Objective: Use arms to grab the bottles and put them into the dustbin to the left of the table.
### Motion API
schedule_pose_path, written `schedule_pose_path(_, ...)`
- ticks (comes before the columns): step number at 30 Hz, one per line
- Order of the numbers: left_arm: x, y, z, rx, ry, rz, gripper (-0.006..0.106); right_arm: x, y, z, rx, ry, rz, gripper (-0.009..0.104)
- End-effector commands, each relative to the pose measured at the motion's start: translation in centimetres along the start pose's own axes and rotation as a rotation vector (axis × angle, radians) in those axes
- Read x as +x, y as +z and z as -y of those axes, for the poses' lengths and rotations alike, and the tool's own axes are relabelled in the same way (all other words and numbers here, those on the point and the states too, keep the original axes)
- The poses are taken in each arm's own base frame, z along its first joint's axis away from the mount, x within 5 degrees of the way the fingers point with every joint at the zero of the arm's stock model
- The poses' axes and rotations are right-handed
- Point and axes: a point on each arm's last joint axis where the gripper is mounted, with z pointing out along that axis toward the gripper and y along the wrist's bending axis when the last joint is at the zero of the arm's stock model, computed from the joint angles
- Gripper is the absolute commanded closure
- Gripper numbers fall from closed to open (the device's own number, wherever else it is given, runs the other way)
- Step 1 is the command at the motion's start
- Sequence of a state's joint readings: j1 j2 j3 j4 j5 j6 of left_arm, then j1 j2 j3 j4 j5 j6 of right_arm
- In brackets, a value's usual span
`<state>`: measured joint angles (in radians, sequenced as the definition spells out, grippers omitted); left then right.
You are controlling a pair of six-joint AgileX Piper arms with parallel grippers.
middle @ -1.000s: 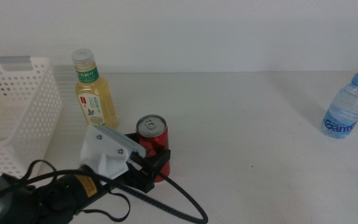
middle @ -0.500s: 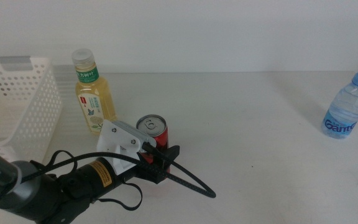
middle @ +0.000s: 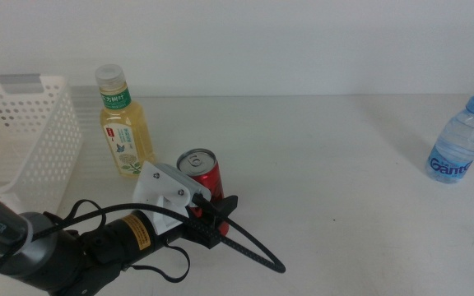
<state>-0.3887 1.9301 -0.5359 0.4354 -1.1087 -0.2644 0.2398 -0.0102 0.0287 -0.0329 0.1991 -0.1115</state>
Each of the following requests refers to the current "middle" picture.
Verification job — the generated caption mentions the clear water bottle blue cap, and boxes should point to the clear water bottle blue cap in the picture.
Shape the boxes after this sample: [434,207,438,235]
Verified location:
[425,95,474,184]

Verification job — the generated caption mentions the red cola can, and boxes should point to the red cola can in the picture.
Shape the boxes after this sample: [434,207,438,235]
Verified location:
[176,147,230,238]

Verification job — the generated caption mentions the yellow tea bottle green label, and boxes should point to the yellow tea bottle green label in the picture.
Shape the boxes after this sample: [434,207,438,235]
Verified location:
[94,63,156,178]

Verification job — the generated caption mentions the thin black arm wire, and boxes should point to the thin black arm wire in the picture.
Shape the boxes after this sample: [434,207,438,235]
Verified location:
[128,241,191,284]
[42,198,107,238]

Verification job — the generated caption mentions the black braided left camera cable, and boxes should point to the black braided left camera cable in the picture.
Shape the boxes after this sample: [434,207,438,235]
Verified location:
[0,192,286,296]

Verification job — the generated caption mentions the white perforated plastic basket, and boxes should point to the white perforated plastic basket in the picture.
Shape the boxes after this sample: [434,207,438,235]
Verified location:
[0,73,84,219]

